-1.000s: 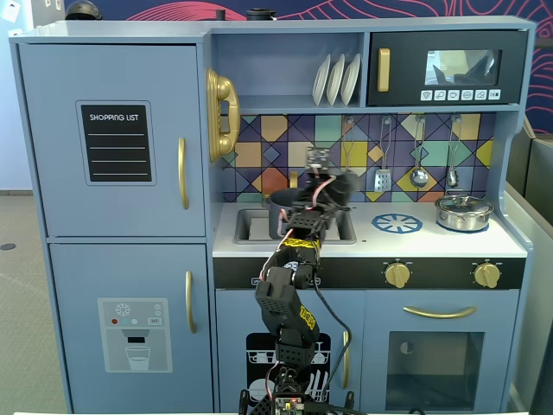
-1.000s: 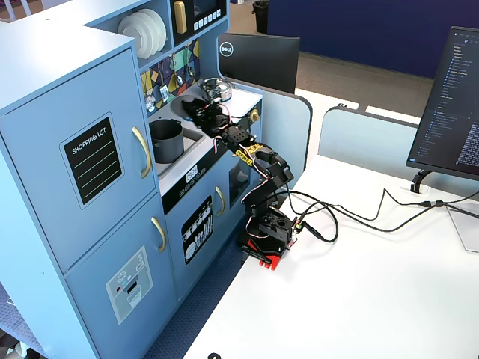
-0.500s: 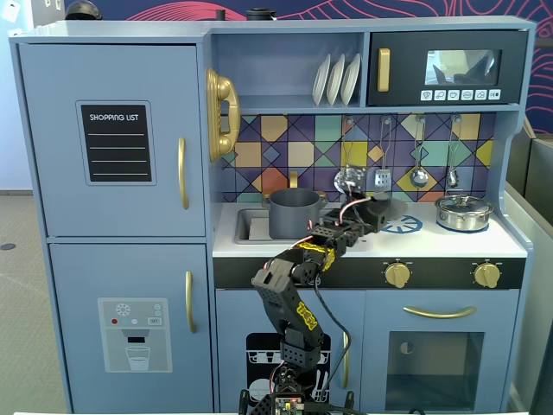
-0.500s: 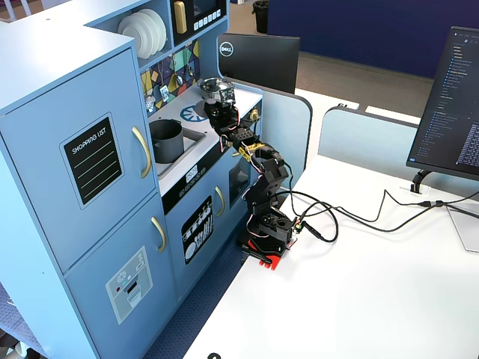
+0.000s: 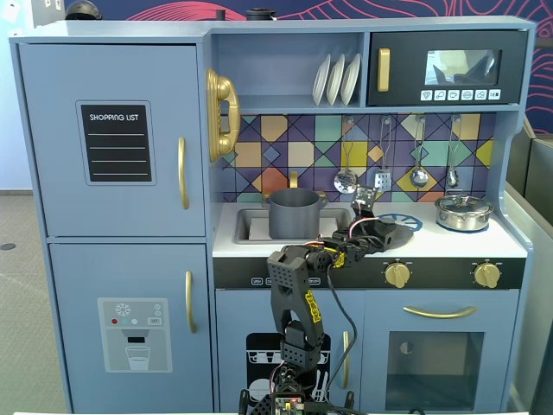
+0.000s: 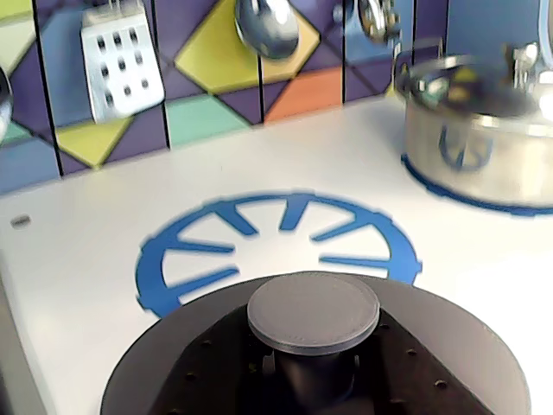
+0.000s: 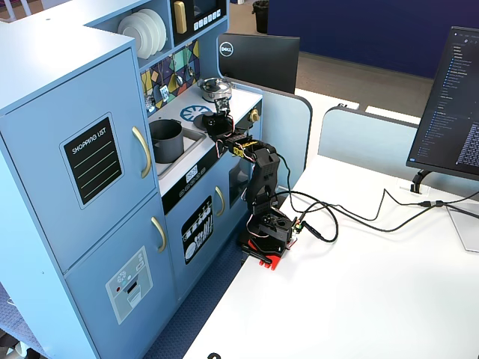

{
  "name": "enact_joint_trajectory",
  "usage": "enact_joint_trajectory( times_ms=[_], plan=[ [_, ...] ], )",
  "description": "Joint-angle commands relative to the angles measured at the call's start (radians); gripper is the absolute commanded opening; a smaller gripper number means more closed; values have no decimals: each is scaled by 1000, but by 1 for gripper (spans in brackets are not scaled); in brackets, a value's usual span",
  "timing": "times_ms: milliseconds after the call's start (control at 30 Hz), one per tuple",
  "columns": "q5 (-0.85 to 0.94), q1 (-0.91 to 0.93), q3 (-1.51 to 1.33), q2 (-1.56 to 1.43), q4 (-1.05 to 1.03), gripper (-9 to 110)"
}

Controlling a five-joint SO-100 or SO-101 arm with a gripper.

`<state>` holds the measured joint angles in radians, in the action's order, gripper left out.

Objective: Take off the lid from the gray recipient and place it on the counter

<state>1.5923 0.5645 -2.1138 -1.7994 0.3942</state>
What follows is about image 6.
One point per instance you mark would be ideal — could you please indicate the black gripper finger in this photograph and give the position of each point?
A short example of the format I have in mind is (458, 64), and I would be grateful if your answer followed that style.
(410, 380)
(216, 372)

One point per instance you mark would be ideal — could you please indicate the gray pot lid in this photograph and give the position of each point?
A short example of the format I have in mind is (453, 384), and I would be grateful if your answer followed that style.
(313, 311)

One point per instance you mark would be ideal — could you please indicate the shiny steel pot lid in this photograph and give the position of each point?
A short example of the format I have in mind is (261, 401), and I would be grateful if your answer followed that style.
(466, 91)

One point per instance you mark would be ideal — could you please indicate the blue burner print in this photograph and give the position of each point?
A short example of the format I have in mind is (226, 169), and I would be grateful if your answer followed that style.
(151, 268)
(432, 186)

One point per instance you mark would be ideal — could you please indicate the blue toy kitchen unit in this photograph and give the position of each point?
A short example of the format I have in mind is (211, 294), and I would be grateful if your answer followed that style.
(108, 207)

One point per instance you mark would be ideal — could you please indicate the steel slotted spatula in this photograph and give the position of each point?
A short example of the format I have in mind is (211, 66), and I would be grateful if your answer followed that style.
(123, 73)

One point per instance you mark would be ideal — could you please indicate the steel skimmer spoon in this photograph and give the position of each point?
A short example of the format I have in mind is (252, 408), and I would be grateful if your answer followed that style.
(3, 104)

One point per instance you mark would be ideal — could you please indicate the steel ladle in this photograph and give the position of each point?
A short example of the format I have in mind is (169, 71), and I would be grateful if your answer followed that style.
(270, 30)

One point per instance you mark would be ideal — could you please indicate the small steel spoon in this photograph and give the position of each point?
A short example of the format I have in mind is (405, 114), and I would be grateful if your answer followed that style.
(376, 21)

